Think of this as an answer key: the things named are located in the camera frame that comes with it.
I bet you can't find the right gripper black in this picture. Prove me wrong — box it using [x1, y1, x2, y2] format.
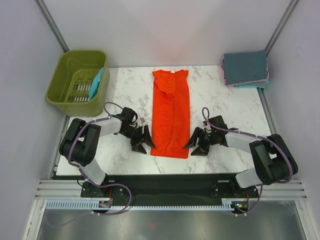
[183, 126, 217, 157]

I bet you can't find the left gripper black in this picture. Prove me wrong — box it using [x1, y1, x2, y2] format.
[119, 125, 155, 155]

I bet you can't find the orange t shirt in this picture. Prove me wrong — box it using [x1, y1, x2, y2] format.
[150, 69, 191, 159]

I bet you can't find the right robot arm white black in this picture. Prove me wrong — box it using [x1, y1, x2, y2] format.
[184, 115, 298, 197]

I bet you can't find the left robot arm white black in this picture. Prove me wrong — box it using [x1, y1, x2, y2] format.
[59, 107, 156, 197]

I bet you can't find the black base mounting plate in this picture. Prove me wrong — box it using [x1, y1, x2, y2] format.
[80, 173, 259, 205]

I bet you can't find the teal t shirt in basket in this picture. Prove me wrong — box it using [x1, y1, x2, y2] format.
[88, 67, 104, 101]

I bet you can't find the folded dark teal t shirt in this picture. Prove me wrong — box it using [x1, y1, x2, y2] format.
[221, 50, 269, 86]

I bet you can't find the olive green plastic basket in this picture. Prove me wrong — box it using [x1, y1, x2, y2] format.
[45, 50, 110, 117]

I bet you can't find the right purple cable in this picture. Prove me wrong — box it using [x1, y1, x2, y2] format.
[201, 107, 294, 217]

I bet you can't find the purple cable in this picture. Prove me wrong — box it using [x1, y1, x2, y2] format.
[67, 101, 133, 216]
[201, 107, 294, 217]

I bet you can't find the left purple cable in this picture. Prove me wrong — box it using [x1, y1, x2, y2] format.
[67, 101, 133, 216]

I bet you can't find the aluminium frame rail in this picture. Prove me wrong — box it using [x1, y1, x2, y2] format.
[35, 180, 82, 200]

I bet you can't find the light blue slotted cable duct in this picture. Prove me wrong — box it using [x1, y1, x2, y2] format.
[45, 197, 256, 211]

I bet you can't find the left aluminium corner post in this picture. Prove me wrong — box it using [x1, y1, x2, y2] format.
[34, 0, 70, 53]

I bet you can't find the aluminium corner post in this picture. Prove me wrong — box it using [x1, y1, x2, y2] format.
[265, 0, 300, 56]
[34, 0, 70, 53]

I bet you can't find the right aluminium corner post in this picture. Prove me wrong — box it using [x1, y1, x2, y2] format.
[265, 0, 300, 56]

